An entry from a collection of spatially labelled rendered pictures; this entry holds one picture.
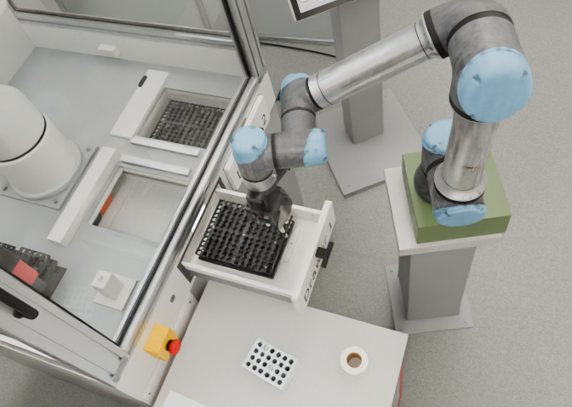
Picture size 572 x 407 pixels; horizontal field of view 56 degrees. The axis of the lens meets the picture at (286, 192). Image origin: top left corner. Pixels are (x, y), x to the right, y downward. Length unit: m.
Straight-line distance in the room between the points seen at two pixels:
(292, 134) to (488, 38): 0.40
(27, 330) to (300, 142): 0.61
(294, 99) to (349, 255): 1.34
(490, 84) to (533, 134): 1.86
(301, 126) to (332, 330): 0.60
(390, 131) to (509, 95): 1.75
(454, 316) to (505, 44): 1.49
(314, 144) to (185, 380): 0.76
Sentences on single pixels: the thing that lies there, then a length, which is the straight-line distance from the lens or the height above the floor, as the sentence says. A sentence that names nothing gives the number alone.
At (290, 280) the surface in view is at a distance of 1.46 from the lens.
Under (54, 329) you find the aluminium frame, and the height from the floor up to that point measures 1.26.
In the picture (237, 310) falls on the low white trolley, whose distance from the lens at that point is 1.55.
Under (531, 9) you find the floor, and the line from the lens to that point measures 3.38.
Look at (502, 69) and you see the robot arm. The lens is 0.94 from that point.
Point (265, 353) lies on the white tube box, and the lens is 1.45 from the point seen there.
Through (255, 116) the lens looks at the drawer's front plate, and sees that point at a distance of 1.68.
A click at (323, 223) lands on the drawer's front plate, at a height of 0.93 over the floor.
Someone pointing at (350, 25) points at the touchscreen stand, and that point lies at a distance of 2.13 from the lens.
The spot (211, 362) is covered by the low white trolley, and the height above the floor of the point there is 0.76.
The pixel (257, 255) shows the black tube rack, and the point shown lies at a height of 0.90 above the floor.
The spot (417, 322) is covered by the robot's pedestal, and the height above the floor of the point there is 0.02.
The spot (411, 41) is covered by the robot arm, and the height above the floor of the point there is 1.43.
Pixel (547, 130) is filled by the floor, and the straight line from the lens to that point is 2.82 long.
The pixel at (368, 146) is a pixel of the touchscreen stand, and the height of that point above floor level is 0.04.
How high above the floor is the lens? 2.17
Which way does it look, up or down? 57 degrees down
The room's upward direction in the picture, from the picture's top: 18 degrees counter-clockwise
